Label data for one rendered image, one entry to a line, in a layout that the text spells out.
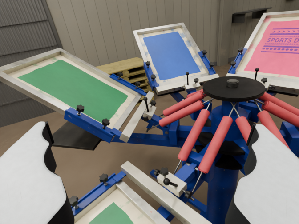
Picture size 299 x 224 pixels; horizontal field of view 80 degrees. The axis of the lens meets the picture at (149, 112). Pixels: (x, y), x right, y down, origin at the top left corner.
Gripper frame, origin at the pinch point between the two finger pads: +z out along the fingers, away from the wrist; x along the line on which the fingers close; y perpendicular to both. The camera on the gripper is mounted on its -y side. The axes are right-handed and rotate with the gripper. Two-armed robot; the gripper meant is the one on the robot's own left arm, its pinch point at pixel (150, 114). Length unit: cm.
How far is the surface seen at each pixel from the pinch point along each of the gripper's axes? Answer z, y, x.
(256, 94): 69, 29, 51
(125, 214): 36, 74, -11
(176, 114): 82, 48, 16
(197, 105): 78, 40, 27
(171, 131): 83, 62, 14
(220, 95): 71, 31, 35
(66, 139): 98, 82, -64
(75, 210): 37, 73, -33
